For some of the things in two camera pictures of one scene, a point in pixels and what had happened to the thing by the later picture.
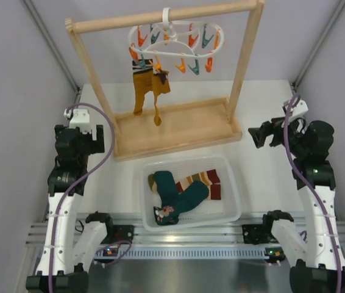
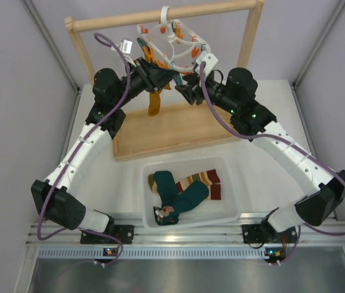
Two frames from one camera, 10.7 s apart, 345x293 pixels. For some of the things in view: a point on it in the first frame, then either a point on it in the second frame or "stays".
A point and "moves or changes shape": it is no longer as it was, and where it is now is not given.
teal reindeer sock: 169,215 stays
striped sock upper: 210,176 stays
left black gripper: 96,146 → 153,77
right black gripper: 260,133 → 192,91
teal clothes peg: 196,69 → 178,80
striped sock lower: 214,191 stays
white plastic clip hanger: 186,37 moves or changes shape
